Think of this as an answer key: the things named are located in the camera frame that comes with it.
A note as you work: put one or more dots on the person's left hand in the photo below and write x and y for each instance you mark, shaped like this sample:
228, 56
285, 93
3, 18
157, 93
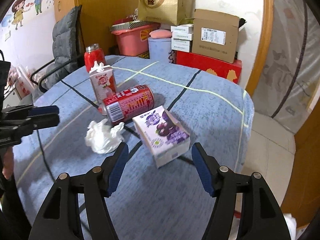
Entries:
7, 166

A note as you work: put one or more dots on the white tissue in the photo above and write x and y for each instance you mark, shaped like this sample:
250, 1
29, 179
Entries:
102, 140

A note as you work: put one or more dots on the grey padded chair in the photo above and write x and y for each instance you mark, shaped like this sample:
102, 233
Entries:
66, 37

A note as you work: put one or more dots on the red printed plastic bag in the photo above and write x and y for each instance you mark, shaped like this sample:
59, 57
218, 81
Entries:
22, 85

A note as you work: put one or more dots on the purple milk carton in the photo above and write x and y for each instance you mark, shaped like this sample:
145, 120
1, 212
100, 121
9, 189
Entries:
162, 135

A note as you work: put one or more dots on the wooden wardrobe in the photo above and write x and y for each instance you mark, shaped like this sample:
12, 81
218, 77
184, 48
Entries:
100, 5

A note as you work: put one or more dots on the printed plastic door curtain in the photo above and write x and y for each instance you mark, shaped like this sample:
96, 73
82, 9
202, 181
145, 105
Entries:
287, 55

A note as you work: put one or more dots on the pink plastic bucket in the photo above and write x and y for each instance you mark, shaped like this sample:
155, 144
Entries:
132, 42

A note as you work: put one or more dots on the red gift box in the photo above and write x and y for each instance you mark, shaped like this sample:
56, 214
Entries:
205, 63

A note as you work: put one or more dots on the black chair frame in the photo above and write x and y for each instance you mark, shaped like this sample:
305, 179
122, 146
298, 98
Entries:
41, 86

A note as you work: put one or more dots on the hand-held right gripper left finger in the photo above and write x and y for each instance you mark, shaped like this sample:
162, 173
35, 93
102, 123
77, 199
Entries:
117, 170

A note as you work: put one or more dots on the wooden door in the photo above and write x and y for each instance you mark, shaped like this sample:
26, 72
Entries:
305, 167

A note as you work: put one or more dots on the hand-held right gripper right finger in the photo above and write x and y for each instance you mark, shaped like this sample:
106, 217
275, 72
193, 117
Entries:
203, 170

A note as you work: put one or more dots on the red drink can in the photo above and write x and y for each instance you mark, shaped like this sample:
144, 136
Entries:
135, 105

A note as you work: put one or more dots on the striped flat box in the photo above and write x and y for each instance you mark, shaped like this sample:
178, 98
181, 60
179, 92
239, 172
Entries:
130, 25

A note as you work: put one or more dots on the blue bucket pink lid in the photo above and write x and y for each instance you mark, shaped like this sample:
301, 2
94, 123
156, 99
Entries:
160, 50

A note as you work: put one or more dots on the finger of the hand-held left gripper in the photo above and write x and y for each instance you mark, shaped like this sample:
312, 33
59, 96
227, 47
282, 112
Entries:
46, 110
45, 121

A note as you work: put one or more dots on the brown cardboard box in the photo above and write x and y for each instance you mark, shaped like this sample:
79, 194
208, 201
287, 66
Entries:
212, 47

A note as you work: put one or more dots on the wooden door frame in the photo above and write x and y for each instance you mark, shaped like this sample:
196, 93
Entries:
262, 30

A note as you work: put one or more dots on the red glass jar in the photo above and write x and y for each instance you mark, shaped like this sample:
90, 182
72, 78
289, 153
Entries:
94, 57

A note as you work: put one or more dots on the gold paper bag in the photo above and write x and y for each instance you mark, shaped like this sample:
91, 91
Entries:
165, 7

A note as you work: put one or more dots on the pink strawberry milk carton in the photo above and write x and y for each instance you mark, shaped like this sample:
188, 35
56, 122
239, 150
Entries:
102, 82

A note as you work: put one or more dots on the cartoon couple wall sticker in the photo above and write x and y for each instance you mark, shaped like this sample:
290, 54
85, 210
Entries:
18, 12

